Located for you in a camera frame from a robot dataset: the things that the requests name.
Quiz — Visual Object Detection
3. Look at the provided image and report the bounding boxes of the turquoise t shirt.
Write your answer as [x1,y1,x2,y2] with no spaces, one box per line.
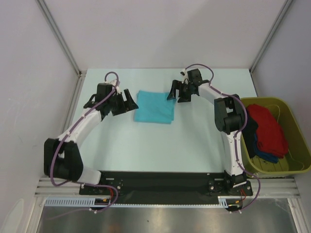
[134,90,176,124]

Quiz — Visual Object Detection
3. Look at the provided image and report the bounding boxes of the aluminium frame post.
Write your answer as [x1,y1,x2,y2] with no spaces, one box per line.
[36,0,81,76]
[249,0,295,75]

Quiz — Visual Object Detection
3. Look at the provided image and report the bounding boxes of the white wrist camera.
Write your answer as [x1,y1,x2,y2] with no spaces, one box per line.
[180,69,189,84]
[106,79,121,95]

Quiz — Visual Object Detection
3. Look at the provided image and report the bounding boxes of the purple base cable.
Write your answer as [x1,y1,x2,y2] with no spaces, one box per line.
[228,178,262,214]
[47,185,120,220]

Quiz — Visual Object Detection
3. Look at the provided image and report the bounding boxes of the white slotted cable duct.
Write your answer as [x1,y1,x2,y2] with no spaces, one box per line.
[44,197,238,209]

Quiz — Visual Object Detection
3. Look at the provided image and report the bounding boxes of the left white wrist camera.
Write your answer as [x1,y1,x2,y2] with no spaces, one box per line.
[106,79,121,95]

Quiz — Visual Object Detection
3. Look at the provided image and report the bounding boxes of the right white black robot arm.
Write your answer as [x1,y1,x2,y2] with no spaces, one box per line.
[167,69,247,195]

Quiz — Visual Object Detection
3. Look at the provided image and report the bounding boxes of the blue t shirt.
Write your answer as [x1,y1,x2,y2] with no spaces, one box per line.
[253,133,278,164]

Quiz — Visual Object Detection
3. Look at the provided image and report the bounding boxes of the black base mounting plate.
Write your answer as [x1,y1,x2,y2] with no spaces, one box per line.
[79,171,253,204]

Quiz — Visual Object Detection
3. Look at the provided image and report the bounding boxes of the black t shirt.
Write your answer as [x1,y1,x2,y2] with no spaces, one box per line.
[242,112,258,158]

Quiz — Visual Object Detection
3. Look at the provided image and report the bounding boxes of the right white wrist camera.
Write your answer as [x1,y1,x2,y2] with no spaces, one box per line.
[180,69,189,84]

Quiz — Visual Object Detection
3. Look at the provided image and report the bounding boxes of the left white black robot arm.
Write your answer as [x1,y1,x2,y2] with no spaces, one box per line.
[44,82,138,194]

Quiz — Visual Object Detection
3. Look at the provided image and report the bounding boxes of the right aluminium frame post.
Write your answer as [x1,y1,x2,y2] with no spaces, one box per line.
[249,0,295,75]

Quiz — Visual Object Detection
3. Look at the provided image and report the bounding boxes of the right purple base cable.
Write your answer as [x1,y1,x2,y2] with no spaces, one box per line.
[228,178,262,214]

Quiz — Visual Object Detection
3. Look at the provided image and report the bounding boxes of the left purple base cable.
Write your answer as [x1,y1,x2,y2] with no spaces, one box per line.
[47,185,120,220]

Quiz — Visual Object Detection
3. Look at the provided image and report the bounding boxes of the aluminium front rail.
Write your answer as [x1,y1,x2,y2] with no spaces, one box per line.
[35,178,300,199]

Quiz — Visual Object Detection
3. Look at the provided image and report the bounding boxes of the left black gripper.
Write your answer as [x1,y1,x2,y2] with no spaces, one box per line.
[107,89,138,116]

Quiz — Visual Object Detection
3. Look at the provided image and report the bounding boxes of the left aluminium frame post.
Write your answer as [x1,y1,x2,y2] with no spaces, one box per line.
[36,0,81,76]

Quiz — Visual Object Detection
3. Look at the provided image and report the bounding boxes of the olive green plastic bin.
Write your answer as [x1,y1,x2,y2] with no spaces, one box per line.
[241,97,311,178]

